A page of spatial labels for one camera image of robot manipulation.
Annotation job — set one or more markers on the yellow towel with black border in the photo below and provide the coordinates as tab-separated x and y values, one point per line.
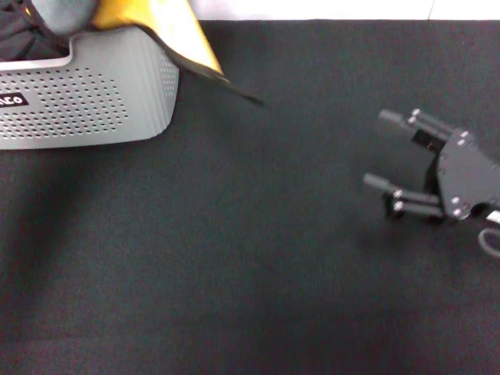
172	27

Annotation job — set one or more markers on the grey perforated storage box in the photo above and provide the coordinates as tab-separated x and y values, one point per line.
97	97

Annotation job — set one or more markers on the grey-green towel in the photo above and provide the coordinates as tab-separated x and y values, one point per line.
62	13

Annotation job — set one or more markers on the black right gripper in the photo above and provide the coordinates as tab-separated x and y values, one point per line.
465	176

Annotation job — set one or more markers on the black cloth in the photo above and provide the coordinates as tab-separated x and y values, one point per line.
19	35

